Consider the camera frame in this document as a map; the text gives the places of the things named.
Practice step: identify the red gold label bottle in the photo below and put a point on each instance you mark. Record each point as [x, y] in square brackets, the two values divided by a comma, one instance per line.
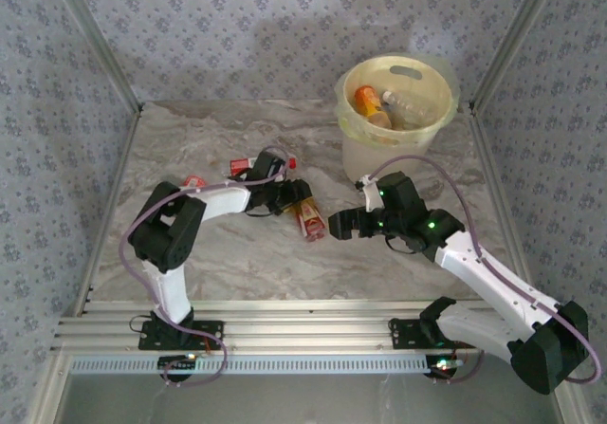
[310, 222]

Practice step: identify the clear bottle white cap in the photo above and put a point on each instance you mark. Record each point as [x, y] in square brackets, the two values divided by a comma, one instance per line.
[410, 104]

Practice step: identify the orange juice bottle yellow cap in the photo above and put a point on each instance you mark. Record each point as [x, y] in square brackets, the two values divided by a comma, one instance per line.
[369, 101]

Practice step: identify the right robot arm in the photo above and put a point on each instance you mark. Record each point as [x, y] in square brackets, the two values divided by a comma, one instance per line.
[493, 277]

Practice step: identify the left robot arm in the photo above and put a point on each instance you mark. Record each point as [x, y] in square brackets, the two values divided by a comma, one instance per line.
[168, 291]

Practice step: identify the cream ribbed plastic bin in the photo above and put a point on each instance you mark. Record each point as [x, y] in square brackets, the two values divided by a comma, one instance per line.
[370, 153]

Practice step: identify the small red label bottle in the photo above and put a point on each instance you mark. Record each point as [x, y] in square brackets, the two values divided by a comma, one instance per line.
[193, 180]

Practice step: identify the aluminium front rail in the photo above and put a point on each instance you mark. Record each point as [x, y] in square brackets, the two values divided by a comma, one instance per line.
[308, 329]

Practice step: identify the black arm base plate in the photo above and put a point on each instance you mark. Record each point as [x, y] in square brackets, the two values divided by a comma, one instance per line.
[208, 331]
[403, 334]

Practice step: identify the aluminium frame post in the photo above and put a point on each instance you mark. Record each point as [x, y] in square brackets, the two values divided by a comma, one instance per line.
[571, 410]
[512, 40]
[102, 44]
[47, 391]

